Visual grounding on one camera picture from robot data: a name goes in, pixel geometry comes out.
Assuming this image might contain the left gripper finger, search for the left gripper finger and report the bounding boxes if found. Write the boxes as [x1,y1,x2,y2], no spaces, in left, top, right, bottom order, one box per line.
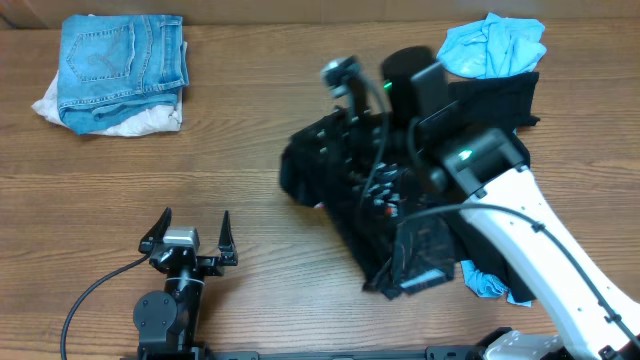
[138,207,172,253]
[218,211,238,266]

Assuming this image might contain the black orange-patterned cycling jersey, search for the black orange-patterned cycling jersey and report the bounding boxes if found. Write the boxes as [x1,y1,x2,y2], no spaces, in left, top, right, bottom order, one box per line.
[279,107,535,306]

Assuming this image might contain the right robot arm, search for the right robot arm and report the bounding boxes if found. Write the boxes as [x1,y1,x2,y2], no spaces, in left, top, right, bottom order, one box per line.
[317,47,639,359]

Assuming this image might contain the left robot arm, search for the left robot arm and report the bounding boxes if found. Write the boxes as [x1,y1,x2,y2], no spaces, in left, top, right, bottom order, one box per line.
[133,208,238,360]

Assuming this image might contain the plain black garment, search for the plain black garment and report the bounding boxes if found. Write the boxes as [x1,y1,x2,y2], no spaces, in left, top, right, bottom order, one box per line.
[448,72,540,133]

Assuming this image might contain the folded white cloth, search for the folded white cloth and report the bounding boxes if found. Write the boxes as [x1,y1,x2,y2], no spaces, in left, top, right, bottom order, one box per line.
[32,31,187,137]

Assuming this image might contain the light blue t-shirt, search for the light blue t-shirt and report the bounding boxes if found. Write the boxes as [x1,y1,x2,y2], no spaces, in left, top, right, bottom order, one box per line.
[436,13,547,79]

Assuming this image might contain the folded blue denim jeans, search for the folded blue denim jeans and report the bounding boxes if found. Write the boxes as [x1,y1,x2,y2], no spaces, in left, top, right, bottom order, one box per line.
[57,14,189,135]

